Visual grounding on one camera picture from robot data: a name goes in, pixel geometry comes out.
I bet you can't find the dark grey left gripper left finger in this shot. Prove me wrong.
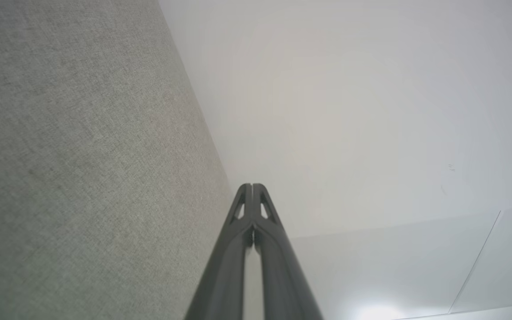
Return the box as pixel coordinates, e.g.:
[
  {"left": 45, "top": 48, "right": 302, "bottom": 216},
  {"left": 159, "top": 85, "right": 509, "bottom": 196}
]
[{"left": 185, "top": 183, "right": 254, "bottom": 320}]

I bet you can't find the grey fabric sofa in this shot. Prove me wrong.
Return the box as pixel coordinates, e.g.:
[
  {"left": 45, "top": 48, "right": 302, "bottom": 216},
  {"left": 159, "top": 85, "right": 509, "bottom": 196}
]
[{"left": 0, "top": 0, "right": 234, "bottom": 320}]

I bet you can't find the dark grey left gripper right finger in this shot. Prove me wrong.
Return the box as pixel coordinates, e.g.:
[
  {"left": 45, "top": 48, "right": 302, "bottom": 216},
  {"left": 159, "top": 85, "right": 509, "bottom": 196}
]
[{"left": 252, "top": 183, "right": 324, "bottom": 320}]

